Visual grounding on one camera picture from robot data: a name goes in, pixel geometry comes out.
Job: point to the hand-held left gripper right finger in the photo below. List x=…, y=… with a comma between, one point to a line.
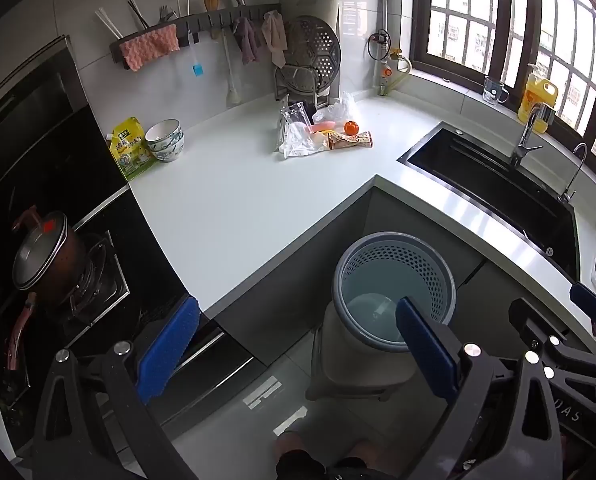
x=425, y=355

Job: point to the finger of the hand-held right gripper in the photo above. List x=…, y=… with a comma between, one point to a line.
x=590, y=302
x=533, y=320

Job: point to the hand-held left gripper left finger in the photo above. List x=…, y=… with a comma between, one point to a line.
x=168, y=345

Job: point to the beige trash bin grey basket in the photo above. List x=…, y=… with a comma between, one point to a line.
x=373, y=360

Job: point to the printed snack wrapper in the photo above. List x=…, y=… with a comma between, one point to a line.
x=350, y=140

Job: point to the orange fruit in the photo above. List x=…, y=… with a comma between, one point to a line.
x=351, y=128

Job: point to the white plastic wrap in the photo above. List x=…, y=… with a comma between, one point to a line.
x=298, y=141

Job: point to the pink leaf-shaped dish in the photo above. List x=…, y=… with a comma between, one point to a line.
x=324, y=125

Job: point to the clear plastic bag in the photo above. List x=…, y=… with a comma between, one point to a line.
x=339, y=107

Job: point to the black gas stove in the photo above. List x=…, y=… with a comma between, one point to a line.
x=98, y=280

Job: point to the small chrome faucet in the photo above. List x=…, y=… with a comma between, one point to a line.
x=570, y=180

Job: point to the person's legs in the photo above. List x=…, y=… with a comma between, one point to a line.
x=328, y=435

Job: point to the black kitchen sink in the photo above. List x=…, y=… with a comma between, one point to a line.
x=493, y=190

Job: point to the grey base cabinet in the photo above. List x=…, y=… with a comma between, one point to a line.
x=298, y=270

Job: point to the brown pot with glass lid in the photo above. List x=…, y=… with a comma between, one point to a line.
x=43, y=255

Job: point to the chrome kitchen faucet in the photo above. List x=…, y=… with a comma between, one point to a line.
x=525, y=132

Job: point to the yellow refill pouch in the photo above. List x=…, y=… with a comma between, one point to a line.
x=128, y=150

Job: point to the stack of white patterned bowls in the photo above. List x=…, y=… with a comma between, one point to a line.
x=165, y=142

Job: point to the yellow oil bottle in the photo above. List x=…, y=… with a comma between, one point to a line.
x=534, y=95

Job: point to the glass mug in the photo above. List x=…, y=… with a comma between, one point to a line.
x=494, y=91

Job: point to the white bottle brush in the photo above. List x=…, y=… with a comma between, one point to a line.
x=233, y=94

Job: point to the clear measuring cup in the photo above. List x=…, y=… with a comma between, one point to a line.
x=298, y=114

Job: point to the black range hood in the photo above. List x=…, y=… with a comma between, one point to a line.
x=28, y=110

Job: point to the blue silicone brush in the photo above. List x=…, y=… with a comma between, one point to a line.
x=196, y=69

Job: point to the gas pipe fitting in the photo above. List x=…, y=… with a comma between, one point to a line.
x=386, y=80

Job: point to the steel pot lid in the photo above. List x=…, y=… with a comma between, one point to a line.
x=298, y=77

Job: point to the pink dish cloth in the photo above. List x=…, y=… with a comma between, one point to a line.
x=148, y=46

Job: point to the gas valve with red knob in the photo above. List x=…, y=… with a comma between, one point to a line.
x=379, y=40

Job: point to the dark framed window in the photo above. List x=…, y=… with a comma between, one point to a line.
x=420, y=20

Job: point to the white chopsticks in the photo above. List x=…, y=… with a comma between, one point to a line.
x=109, y=24

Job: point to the beige cloth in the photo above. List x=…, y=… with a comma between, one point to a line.
x=276, y=35

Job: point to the perforated steel steamer plate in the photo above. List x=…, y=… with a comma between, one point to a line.
x=313, y=42

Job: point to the dark chopsticks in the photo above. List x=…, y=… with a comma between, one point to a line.
x=138, y=14

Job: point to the white gas pipe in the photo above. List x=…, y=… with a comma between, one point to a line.
x=385, y=10

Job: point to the dark wall utensil rack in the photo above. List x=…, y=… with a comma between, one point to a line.
x=213, y=17

